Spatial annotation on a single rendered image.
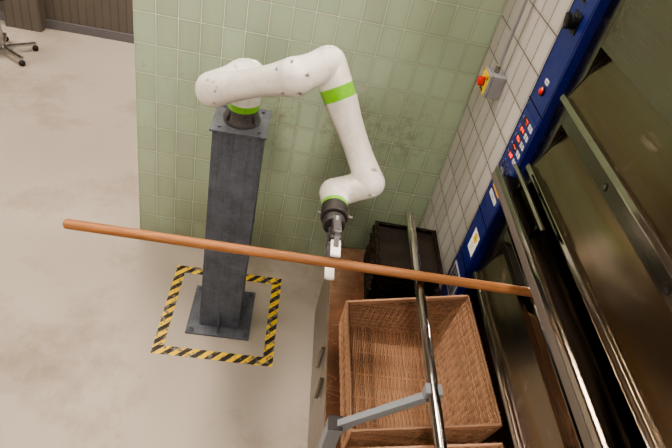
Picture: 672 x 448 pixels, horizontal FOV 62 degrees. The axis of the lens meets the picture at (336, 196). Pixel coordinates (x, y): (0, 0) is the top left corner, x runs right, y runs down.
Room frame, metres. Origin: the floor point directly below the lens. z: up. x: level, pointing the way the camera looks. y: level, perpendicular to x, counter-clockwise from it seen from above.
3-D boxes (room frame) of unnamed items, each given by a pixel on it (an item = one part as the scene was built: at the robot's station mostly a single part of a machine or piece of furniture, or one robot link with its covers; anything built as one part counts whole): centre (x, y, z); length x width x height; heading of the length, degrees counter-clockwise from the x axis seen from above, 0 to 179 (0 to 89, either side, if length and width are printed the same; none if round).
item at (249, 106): (1.87, 0.44, 1.36); 0.16 x 0.13 x 0.19; 151
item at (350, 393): (1.28, -0.42, 0.72); 0.56 x 0.49 x 0.28; 9
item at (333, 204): (1.46, -0.01, 1.19); 0.12 x 0.06 x 0.09; 97
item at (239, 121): (1.94, 0.45, 1.23); 0.26 x 0.15 x 0.06; 8
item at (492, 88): (2.22, -0.52, 1.46); 0.10 x 0.07 x 0.10; 8
